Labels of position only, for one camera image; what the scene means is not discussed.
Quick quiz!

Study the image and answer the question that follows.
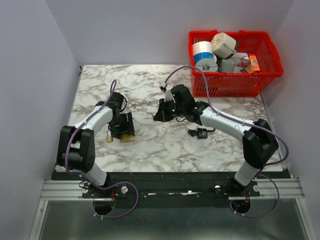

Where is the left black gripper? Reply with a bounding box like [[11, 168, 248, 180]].
[[109, 112, 135, 140]]

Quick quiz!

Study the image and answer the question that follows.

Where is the large brass padlock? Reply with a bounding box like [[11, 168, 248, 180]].
[[120, 133, 135, 143]]

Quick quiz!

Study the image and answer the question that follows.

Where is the aluminium frame rail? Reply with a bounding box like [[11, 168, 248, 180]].
[[40, 178, 305, 202]]

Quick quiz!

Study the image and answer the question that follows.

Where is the grey box in basket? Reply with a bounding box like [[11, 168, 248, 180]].
[[220, 58, 242, 73]]

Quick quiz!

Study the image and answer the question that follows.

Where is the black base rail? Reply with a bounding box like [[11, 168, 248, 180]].
[[51, 170, 290, 210]]

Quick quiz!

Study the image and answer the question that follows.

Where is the small metal can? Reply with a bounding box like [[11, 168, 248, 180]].
[[241, 56, 251, 65]]

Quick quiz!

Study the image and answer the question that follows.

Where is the red plastic basket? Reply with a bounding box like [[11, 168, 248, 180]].
[[188, 30, 284, 98]]

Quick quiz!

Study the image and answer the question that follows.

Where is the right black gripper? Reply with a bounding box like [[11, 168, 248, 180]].
[[153, 97, 185, 123]]

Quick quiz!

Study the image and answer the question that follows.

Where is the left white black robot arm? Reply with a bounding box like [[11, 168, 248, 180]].
[[56, 92, 135, 198]]

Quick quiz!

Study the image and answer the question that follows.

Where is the beige paper roll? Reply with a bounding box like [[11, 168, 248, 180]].
[[211, 32, 238, 59]]

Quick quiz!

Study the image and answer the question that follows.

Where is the white blue tape roll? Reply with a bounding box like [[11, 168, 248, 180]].
[[192, 41, 214, 64]]

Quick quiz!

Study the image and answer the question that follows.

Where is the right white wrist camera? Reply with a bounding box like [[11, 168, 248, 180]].
[[160, 85, 174, 102]]

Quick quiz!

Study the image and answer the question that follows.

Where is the orange small box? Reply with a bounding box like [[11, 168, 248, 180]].
[[248, 54, 261, 73]]

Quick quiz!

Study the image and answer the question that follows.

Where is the black padlock with keys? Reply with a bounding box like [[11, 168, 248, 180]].
[[187, 128, 216, 139]]

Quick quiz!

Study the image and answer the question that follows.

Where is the small brass padlock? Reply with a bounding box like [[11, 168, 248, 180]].
[[106, 130, 114, 143]]

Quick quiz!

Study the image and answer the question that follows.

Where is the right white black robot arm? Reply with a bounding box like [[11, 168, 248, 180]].
[[153, 84, 279, 196]]

